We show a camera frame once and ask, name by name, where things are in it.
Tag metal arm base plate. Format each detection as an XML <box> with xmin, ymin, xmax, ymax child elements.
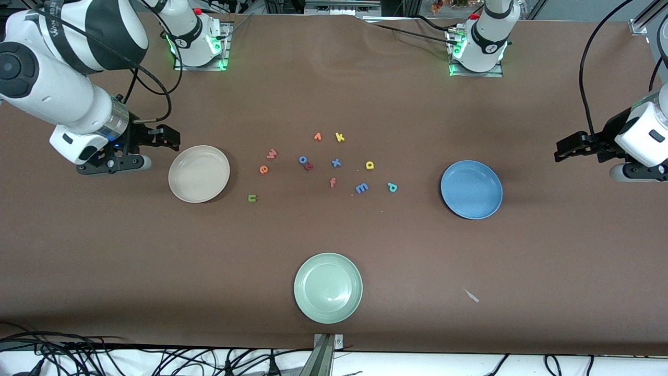
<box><xmin>448</xmin><ymin>26</ymin><xmax>505</xmax><ymax>78</ymax></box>
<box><xmin>174</xmin><ymin>22</ymin><xmax>231</xmax><ymax>71</ymax></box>

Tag brown table cover sheet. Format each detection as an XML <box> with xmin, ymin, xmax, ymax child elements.
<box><xmin>0</xmin><ymin>9</ymin><xmax>668</xmax><ymax>357</ymax></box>

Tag aluminium frame profile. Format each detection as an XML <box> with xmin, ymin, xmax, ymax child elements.
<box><xmin>629</xmin><ymin>0</ymin><xmax>668</xmax><ymax>35</ymax></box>

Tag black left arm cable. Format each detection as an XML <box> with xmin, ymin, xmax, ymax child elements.
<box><xmin>578</xmin><ymin>0</ymin><xmax>629</xmax><ymax>137</ymax></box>

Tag blue round plate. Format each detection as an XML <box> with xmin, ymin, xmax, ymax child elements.
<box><xmin>440</xmin><ymin>160</ymin><xmax>504</xmax><ymax>220</ymax></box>

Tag metal camera stand bracket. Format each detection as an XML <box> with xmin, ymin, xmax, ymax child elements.
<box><xmin>313</xmin><ymin>333</ymin><xmax>344</xmax><ymax>376</ymax></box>

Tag pale green round plate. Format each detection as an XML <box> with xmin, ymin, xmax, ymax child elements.
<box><xmin>293</xmin><ymin>253</ymin><xmax>363</xmax><ymax>325</ymax></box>

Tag black base cable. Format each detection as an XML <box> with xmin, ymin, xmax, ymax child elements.
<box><xmin>373</xmin><ymin>16</ymin><xmax>460</xmax><ymax>42</ymax></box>

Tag tangled black cables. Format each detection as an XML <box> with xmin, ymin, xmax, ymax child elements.
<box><xmin>0</xmin><ymin>321</ymin><xmax>314</xmax><ymax>376</ymax></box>

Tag grey power strip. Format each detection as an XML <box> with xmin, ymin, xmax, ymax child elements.
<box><xmin>304</xmin><ymin>2</ymin><xmax>381</xmax><ymax>14</ymax></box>

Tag beige round plate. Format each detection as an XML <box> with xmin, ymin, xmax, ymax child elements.
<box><xmin>168</xmin><ymin>145</ymin><xmax>231</xmax><ymax>204</ymax></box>

